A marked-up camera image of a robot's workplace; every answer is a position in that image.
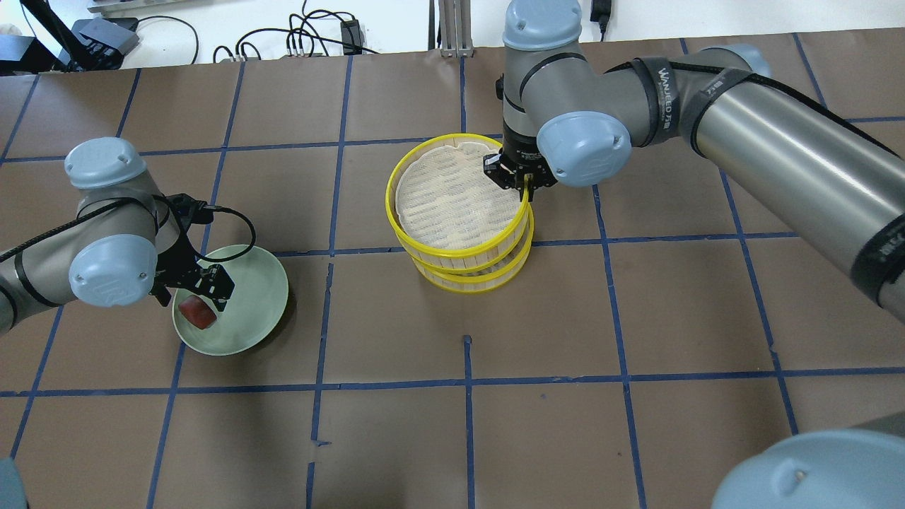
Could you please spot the brown bun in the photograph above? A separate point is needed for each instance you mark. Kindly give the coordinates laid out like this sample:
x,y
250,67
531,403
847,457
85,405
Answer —
x,y
197,312

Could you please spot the yellow bottom steamer layer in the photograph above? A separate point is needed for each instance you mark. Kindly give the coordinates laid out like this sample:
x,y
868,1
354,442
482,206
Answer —
x,y
488,279

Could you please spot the light green plate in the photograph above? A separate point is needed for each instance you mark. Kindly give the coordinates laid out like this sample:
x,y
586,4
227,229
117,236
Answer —
x,y
251,313

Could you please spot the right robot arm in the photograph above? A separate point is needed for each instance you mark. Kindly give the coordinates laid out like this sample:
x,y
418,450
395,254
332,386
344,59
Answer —
x,y
837,187

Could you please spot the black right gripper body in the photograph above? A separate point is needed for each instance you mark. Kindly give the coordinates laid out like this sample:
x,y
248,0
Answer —
x,y
520,157

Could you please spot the black power adapter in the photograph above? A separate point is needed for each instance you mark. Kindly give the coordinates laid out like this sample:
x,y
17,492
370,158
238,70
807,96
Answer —
x,y
352,38

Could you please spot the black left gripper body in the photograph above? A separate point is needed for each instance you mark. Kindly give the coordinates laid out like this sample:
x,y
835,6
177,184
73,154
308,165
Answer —
x,y
210,281

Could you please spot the aluminium frame post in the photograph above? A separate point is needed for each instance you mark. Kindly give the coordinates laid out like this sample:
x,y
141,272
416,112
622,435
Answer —
x,y
450,28

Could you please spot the yellow top steamer layer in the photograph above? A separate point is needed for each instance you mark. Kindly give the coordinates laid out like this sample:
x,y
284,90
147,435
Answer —
x,y
439,202

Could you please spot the yellow steamer layer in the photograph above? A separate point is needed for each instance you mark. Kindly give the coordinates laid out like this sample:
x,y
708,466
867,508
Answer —
x,y
488,279
439,202

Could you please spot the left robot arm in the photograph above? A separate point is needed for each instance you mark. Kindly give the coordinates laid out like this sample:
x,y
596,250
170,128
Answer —
x,y
127,241

